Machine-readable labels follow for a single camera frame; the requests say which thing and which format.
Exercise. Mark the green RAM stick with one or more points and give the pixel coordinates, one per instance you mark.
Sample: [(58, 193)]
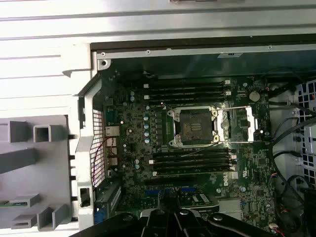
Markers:
[(12, 204)]

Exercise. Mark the silver chipset heatsink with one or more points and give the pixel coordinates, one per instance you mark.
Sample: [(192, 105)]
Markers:
[(229, 206)]

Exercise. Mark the black open PC case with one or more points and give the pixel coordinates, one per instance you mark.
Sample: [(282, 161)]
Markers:
[(85, 138)]

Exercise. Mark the silver drive cage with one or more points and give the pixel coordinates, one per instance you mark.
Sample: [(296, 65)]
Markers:
[(308, 148)]

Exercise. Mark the black expansion slot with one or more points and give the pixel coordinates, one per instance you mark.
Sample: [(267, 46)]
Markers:
[(170, 181)]

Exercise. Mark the CPU socket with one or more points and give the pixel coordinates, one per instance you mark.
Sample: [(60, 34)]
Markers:
[(195, 126)]

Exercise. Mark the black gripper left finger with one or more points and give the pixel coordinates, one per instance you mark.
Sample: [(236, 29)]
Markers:
[(153, 224)]

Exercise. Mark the round coin battery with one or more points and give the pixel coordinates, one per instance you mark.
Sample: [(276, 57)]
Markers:
[(254, 95)]

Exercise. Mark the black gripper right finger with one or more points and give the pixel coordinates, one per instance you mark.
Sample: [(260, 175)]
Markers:
[(192, 224)]

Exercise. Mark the black plastic shroud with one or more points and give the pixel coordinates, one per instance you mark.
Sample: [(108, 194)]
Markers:
[(311, 212)]

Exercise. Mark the metal socket cover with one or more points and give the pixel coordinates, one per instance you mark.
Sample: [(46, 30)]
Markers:
[(251, 123)]

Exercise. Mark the grey parts rack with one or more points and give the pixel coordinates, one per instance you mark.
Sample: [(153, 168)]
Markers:
[(24, 177)]

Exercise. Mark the black RAM slot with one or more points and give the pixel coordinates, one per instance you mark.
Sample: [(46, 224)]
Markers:
[(185, 100), (185, 89), (209, 158), (197, 172), (185, 82), (185, 94), (197, 165), (223, 151)]

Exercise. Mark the green motherboard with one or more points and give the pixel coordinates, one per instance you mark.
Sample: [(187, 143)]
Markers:
[(247, 158)]

